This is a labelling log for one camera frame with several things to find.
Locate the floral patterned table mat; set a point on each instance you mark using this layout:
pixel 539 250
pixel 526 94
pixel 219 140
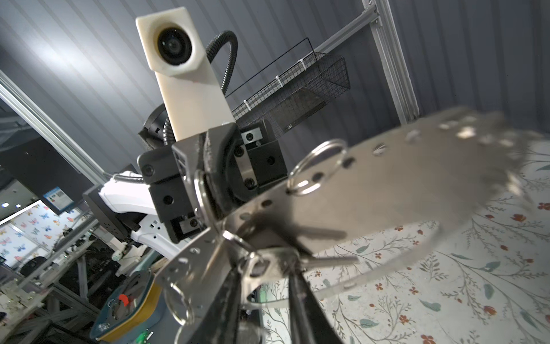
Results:
pixel 488 283

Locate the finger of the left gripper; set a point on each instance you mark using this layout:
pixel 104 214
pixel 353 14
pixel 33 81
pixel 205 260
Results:
pixel 223 177

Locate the grey yellow round tray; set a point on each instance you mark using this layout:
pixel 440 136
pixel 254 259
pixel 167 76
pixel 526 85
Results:
pixel 131 311

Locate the black wire mesh basket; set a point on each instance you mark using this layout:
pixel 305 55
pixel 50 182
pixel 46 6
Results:
pixel 293 96

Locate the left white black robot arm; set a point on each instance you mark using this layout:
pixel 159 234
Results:
pixel 124 206

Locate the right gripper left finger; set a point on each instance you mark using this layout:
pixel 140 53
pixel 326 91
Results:
pixel 221 323

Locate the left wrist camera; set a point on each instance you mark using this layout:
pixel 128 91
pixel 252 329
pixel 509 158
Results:
pixel 191 92

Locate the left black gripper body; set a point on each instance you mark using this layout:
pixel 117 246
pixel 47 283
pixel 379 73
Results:
pixel 176 177

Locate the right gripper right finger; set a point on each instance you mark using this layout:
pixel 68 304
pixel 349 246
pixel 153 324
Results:
pixel 308 323

